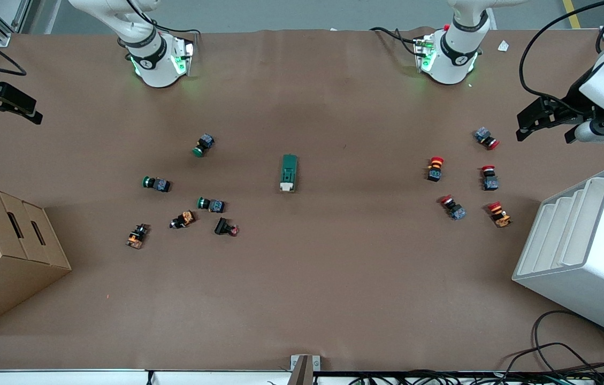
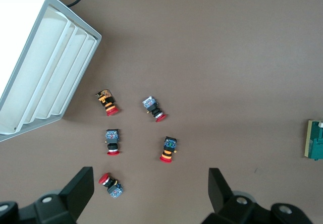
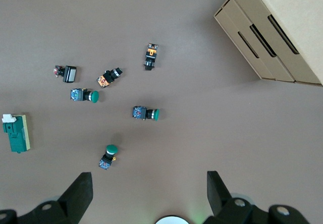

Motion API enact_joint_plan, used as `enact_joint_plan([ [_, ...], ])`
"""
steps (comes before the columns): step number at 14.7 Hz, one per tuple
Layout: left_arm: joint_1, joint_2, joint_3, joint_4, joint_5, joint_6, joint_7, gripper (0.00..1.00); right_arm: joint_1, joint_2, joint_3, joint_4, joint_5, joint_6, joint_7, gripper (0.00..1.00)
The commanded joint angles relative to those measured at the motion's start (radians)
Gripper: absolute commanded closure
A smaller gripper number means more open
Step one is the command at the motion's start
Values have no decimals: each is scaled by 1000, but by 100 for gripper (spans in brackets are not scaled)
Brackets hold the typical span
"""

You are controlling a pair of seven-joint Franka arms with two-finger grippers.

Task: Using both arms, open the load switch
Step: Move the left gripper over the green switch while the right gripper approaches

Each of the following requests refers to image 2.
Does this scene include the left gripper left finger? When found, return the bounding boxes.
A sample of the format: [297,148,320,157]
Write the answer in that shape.
[0,166,95,224]

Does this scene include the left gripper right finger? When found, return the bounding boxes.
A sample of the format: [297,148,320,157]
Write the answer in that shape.
[200,167,313,224]

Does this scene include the red button orange relay block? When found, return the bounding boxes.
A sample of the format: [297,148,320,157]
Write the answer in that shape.
[95,89,119,117]

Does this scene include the white stepped storage bin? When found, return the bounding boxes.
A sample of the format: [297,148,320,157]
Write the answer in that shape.
[0,0,102,143]

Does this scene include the red mushroom button blue block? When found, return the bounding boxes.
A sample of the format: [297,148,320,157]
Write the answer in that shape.
[141,96,169,123]
[104,129,121,157]
[98,173,124,199]

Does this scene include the green load switch cream base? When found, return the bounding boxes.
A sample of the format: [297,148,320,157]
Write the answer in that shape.
[303,119,323,161]

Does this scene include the red button with orange ring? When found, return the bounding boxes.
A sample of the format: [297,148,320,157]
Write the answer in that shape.
[159,136,179,164]

